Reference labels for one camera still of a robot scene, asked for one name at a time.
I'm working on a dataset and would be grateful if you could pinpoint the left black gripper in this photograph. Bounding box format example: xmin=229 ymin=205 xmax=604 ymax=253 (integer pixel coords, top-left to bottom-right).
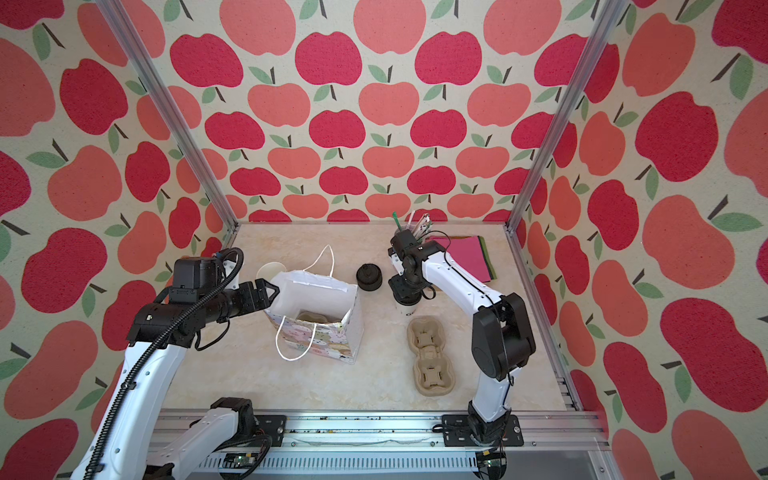
xmin=202 ymin=275 xmax=283 ymax=321

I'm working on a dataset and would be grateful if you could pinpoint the white paper coffee cup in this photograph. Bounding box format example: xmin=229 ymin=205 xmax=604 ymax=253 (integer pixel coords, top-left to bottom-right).
xmin=396 ymin=301 xmax=418 ymax=318

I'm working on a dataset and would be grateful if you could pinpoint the animal print paper gift bag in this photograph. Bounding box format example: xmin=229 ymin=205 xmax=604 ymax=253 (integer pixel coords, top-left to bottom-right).
xmin=265 ymin=245 xmax=364 ymax=364

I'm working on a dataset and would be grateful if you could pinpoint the single pulp cup carrier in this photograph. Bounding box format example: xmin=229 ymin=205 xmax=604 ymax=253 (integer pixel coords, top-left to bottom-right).
xmin=296 ymin=311 xmax=333 ymax=324

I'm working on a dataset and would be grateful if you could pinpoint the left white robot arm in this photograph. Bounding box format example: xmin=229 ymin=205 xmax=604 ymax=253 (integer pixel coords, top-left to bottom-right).
xmin=72 ymin=279 xmax=280 ymax=479

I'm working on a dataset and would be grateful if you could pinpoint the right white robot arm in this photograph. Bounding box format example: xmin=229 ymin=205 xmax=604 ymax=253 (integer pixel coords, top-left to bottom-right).
xmin=388 ymin=229 xmax=536 ymax=446

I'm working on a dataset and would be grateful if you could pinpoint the pink napkin stack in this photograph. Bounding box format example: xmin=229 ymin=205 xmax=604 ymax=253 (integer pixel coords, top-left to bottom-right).
xmin=431 ymin=236 xmax=497 ymax=283

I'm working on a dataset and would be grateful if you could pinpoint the stack of pulp cup carriers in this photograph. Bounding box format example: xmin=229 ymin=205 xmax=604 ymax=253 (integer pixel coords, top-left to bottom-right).
xmin=407 ymin=316 xmax=456 ymax=397

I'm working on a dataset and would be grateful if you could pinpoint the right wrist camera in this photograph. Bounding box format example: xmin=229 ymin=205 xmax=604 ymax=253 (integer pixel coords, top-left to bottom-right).
xmin=388 ymin=229 xmax=420 ymax=274

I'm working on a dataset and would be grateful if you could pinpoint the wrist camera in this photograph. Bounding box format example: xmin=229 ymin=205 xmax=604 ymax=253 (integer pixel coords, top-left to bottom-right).
xmin=172 ymin=257 xmax=236 ymax=290
xmin=388 ymin=229 xmax=420 ymax=274

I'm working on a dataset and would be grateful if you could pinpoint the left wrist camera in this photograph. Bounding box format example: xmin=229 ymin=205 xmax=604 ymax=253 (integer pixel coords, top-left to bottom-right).
xmin=172 ymin=257 xmax=236 ymax=290

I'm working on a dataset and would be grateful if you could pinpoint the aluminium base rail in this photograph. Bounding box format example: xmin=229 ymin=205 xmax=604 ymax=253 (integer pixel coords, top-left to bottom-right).
xmin=98 ymin=409 xmax=619 ymax=480

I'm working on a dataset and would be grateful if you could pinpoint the left aluminium frame post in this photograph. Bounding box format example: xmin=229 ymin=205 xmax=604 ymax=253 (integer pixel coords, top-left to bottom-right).
xmin=96 ymin=0 xmax=239 ymax=236

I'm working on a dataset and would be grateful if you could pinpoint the aluminium frame post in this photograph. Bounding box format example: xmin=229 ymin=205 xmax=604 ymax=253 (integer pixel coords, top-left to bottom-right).
xmin=505 ymin=0 xmax=629 ymax=238
xmin=96 ymin=0 xmax=239 ymax=236

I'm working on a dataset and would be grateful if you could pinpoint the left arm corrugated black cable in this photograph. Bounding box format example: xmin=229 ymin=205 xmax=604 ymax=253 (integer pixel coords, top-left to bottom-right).
xmin=80 ymin=247 xmax=246 ymax=480

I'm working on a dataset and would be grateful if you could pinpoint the right aluminium frame post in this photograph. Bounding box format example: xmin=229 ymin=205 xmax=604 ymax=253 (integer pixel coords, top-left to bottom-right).
xmin=505 ymin=0 xmax=629 ymax=238

